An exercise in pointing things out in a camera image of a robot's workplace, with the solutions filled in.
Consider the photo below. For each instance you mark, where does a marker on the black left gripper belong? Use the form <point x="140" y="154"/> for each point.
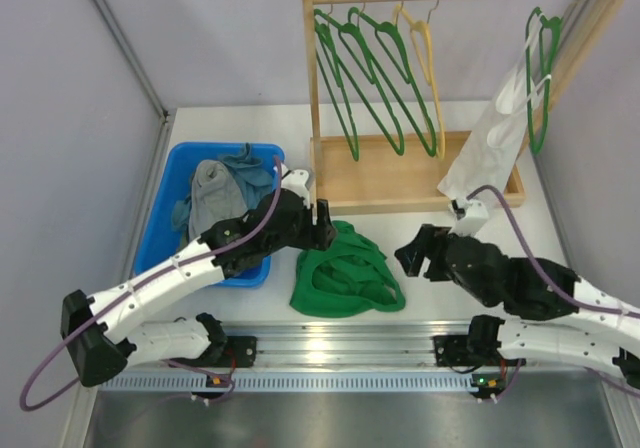
<point x="317" y="225"/>

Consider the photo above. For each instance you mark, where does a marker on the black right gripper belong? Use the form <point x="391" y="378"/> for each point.
<point x="430" y="240"/>

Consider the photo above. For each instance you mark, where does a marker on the green tank top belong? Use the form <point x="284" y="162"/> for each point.
<point x="349" y="278"/>

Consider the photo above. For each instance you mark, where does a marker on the yellow hanger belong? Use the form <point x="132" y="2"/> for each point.
<point x="421" y="39"/>

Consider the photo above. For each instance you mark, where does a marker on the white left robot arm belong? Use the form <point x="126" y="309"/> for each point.
<point x="112" y="330"/>

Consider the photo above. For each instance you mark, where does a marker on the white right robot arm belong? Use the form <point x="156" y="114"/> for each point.
<point x="552" y="314"/>

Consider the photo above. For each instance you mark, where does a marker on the white tank top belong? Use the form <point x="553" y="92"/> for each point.
<point x="489" y="154"/>

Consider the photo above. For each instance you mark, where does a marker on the green hanger far left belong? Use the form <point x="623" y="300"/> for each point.
<point x="331" y="71"/>

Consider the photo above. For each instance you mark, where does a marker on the green hanger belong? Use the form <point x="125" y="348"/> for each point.
<point x="331" y="71"/>
<point x="388" y="36"/>
<point x="354" y="42"/>

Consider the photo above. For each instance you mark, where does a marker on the green hanger right end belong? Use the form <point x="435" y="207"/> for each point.
<point x="541" y="46"/>

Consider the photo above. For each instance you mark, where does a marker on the wooden clothes rack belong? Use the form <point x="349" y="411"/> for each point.
<point x="381" y="181"/>

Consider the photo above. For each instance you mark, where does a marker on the teal blue garment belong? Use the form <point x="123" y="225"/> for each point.
<point x="254" y="181"/>

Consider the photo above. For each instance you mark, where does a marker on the grey garment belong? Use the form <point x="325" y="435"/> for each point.
<point x="215" y="196"/>

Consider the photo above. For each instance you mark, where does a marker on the blue plastic bin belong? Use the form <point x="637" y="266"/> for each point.
<point x="159" y="240"/>

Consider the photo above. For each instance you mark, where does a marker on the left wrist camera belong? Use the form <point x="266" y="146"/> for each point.
<point x="298" y="181"/>

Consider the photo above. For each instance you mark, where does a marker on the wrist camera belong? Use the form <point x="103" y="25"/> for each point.
<point x="298" y="181"/>
<point x="471" y="215"/>

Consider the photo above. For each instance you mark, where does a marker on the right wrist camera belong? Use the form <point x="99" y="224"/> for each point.
<point x="471" y="215"/>

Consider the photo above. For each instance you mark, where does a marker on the aluminium mounting rail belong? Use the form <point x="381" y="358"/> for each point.
<point x="350" y="363"/>

